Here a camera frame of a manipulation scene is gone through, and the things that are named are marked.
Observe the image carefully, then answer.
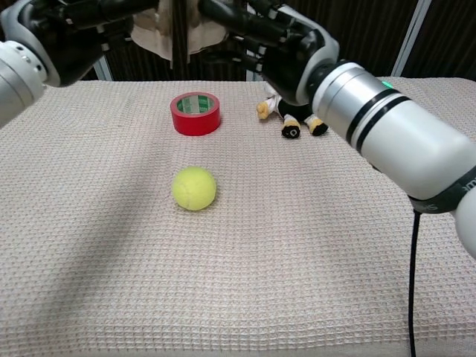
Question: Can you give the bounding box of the yellow tennis ball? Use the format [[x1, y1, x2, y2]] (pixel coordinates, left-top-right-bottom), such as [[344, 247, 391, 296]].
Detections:
[[171, 166, 217, 212]]

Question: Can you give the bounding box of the beige waffle tablecloth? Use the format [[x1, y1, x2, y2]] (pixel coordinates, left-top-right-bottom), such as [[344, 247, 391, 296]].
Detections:
[[0, 77, 476, 357]]

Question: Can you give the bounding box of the black white plush toy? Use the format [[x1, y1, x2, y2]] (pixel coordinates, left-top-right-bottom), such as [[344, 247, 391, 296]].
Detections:
[[256, 83, 329, 140]]

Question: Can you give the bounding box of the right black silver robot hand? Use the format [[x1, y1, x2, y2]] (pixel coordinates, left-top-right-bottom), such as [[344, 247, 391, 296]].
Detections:
[[199, 0, 341, 108]]

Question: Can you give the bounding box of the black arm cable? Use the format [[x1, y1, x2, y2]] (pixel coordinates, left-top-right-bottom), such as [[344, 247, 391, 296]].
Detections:
[[408, 206, 422, 357]]

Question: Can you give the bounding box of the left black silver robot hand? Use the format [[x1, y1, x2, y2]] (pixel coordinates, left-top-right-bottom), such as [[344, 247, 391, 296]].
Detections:
[[0, 0, 157, 89]]

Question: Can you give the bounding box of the red tape roll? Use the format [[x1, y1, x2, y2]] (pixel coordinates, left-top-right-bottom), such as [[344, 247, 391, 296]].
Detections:
[[170, 92, 222, 137]]

